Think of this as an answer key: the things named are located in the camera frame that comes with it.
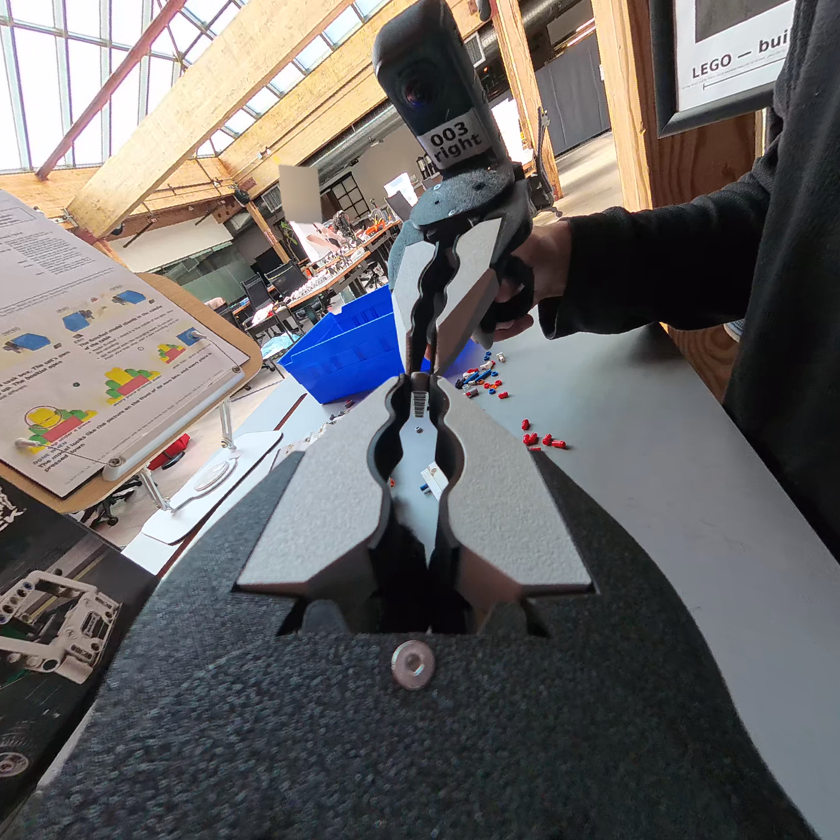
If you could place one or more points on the grey lego beam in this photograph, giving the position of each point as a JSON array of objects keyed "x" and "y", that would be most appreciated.
[{"x": 420, "y": 407}]

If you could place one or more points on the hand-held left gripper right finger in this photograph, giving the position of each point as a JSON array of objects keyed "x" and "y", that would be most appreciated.
[{"x": 518, "y": 518}]

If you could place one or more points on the cyan plastic wrap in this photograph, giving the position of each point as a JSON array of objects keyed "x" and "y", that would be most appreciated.
[{"x": 282, "y": 346}]

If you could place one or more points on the blue plastic bin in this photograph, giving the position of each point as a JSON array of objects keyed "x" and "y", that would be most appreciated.
[{"x": 341, "y": 354}]

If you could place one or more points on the printed instruction sheet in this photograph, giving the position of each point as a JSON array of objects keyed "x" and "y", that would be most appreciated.
[{"x": 79, "y": 315}]

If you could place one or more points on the silver ventilation duct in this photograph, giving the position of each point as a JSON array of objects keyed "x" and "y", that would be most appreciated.
[{"x": 354, "y": 141}]

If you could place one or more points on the black framed window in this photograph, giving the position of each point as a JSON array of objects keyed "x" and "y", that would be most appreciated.
[{"x": 342, "y": 193}]

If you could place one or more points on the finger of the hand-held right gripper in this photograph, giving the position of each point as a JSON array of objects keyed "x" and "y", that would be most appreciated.
[
  {"x": 410, "y": 275},
  {"x": 476, "y": 275}
]

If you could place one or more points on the person's right forearm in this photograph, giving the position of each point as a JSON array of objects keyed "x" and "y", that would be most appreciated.
[{"x": 656, "y": 262}]

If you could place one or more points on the red bag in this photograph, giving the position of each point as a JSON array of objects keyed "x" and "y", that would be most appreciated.
[{"x": 172, "y": 451}]

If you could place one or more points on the white lego panel blue pins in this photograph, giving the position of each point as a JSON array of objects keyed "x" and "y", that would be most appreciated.
[{"x": 434, "y": 476}]

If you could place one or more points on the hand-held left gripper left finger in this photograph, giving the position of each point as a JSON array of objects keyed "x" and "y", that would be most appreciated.
[{"x": 315, "y": 518}]

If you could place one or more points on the black office chair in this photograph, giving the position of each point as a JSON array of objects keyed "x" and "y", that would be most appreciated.
[
  {"x": 256, "y": 295},
  {"x": 290, "y": 279}
]

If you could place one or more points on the black lego set box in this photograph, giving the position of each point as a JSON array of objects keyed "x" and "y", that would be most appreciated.
[{"x": 52, "y": 571}]

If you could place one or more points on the wooden pillar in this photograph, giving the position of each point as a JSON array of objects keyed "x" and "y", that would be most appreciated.
[{"x": 630, "y": 98}]

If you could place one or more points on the wooden clipboard stand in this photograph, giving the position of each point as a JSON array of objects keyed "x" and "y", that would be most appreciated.
[{"x": 177, "y": 518}]

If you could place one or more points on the person's right hand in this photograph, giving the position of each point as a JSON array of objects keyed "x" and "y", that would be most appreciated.
[{"x": 551, "y": 262}]

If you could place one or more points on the black framed poster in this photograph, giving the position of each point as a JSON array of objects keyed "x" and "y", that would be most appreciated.
[{"x": 728, "y": 65}]

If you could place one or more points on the white display board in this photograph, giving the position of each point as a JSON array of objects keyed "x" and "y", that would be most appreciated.
[{"x": 400, "y": 189}]

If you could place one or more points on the group of red lego pins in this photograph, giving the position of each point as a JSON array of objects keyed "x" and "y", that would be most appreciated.
[{"x": 531, "y": 438}]

